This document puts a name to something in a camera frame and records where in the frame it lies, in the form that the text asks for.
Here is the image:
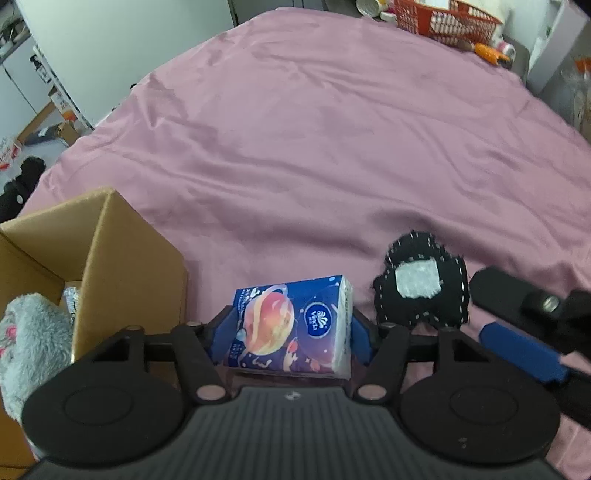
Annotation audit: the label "small cardboard box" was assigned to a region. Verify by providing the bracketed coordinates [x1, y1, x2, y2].
[55, 121, 84, 146]

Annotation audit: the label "grey plush toy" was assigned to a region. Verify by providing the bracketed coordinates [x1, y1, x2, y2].
[0, 293, 75, 423]

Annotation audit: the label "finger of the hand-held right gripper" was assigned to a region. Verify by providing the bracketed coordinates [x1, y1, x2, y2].
[468, 266, 591, 357]
[479, 322, 591, 422]

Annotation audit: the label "white kitchen cabinet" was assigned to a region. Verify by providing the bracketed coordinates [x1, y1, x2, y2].
[0, 0, 56, 139]

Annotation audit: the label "white paper cup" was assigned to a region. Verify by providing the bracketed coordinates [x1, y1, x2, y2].
[356, 0, 394, 18]

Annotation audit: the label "clear plastic bag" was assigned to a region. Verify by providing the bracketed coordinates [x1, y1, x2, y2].
[560, 59, 591, 136]

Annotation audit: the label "blue tissue pack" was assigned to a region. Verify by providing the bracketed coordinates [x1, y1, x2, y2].
[224, 274, 355, 381]

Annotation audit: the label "black felt pouch white patch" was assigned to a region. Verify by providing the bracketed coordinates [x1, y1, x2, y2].
[370, 228, 472, 329]

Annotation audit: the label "orange toy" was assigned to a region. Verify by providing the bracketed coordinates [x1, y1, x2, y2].
[475, 43, 509, 66]

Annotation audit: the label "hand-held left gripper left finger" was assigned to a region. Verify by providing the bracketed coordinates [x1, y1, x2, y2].
[73, 306, 237, 404]

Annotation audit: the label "purple bedsheet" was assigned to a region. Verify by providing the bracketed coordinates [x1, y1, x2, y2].
[18, 7, 591, 467]

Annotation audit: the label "red plastic basket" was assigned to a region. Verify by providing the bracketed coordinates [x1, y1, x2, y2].
[394, 0, 502, 47]

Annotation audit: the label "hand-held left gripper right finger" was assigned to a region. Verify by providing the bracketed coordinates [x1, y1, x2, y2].
[348, 308, 502, 403]

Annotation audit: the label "black plush slippers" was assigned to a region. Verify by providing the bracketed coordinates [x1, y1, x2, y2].
[0, 156, 48, 223]

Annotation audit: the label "brown cardboard box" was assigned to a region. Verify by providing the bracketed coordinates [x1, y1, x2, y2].
[0, 187, 188, 468]

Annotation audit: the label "white metal desk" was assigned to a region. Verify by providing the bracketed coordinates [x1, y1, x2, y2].
[525, 0, 591, 95]

